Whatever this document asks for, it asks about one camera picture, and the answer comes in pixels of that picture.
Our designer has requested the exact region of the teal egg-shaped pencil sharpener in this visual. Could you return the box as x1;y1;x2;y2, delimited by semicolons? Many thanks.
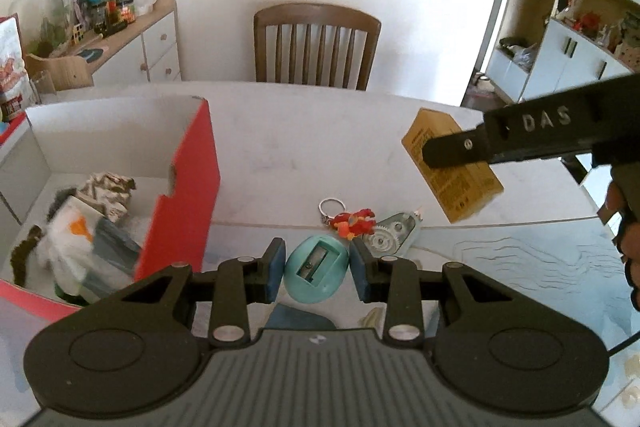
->
283;234;350;306

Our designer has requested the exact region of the white wooden sideboard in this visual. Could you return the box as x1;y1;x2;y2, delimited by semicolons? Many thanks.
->
24;0;184;90

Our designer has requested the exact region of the brown wooden chair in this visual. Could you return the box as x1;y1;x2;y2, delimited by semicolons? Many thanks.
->
252;2;382;92

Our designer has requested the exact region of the white snack pouch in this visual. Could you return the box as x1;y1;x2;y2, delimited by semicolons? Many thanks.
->
42;196;144;304

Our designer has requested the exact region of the small drinking glass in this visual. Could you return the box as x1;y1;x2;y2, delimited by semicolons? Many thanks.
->
29;70;56;106

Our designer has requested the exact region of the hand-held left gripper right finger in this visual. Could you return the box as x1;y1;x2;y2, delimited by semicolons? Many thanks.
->
349;239;517;350

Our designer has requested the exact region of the red and white snack bag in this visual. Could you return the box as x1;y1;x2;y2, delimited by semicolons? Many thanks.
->
0;13;29;124

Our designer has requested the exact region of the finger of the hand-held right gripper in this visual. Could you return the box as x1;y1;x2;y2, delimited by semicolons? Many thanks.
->
421;126;494;170

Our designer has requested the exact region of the person's right hand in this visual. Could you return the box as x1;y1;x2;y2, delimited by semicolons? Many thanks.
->
597;183;640;313

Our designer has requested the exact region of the blue cloth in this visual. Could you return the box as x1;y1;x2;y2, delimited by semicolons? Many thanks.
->
264;304;334;331

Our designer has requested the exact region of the black cable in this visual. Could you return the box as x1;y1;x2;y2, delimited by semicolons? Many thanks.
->
604;331;640;354

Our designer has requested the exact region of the clear correction tape dispenser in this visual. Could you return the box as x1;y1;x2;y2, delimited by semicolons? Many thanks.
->
362;206;426;259

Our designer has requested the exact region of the yellow carton box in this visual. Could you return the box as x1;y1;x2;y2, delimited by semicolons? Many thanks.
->
402;107;505;224

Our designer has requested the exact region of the key ring with red figure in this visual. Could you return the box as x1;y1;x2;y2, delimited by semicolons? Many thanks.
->
318;198;377;240

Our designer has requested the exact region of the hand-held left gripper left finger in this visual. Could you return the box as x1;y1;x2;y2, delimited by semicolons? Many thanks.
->
106;237;287;350

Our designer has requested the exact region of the white wall cabinet unit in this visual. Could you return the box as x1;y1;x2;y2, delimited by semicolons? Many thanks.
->
486;0;640;104

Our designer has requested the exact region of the patterned brown white pouch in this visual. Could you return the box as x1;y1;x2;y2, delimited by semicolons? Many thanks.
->
74;171;137;226

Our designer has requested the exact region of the red and white cardboard box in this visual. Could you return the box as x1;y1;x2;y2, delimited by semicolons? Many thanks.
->
0;95;222;324

